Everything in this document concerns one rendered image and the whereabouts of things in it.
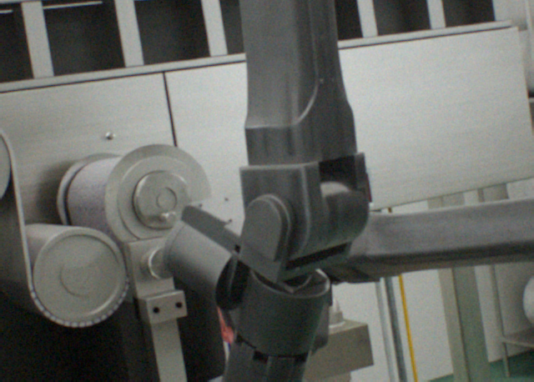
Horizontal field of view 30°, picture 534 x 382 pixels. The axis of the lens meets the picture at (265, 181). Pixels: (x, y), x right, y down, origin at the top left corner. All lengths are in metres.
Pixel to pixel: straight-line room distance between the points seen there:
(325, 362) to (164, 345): 0.24
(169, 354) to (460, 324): 0.99
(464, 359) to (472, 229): 1.21
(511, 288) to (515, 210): 4.05
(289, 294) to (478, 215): 0.35
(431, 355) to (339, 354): 3.38
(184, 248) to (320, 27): 0.19
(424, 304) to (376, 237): 3.69
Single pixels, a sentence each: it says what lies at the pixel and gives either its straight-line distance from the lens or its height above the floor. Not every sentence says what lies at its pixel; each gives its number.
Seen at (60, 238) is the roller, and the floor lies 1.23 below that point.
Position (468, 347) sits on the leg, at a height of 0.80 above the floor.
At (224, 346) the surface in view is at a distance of 1.38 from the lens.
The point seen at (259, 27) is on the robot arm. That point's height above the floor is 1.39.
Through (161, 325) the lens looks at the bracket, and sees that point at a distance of 1.29.
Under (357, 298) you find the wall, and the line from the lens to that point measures 4.54.
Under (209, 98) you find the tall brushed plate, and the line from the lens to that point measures 1.72.
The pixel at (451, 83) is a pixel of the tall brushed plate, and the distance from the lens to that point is 1.96.
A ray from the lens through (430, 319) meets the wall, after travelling 4.76.
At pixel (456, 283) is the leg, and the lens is 2.15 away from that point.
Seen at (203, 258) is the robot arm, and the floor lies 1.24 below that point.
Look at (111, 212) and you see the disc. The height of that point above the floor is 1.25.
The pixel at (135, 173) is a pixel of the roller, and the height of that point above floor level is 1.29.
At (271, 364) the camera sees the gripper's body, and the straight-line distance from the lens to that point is 0.72.
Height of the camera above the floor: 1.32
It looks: 3 degrees down
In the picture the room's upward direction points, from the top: 9 degrees counter-clockwise
